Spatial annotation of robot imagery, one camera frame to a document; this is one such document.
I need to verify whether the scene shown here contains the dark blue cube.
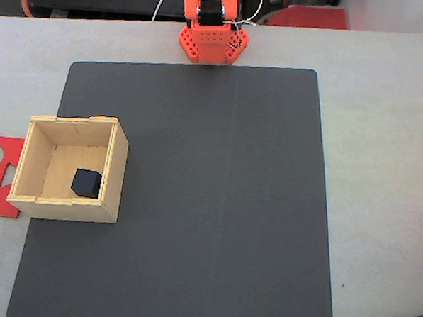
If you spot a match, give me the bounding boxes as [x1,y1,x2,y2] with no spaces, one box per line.
[69,167,103,201]

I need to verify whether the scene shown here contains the open wooden box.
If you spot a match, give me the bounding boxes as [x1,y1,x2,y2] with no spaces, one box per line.
[1,111,133,230]

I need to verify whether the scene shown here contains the dark grey mat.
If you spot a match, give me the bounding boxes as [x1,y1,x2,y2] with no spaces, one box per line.
[0,48,334,317]

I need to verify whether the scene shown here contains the red flat object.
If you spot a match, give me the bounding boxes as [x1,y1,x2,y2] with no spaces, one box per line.
[265,2,349,35]

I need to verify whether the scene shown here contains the red sheet with cut-outs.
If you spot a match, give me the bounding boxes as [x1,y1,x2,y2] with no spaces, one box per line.
[0,131,30,220]

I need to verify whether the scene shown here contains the thin white cable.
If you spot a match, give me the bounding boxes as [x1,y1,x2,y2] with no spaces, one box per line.
[237,0,268,27]

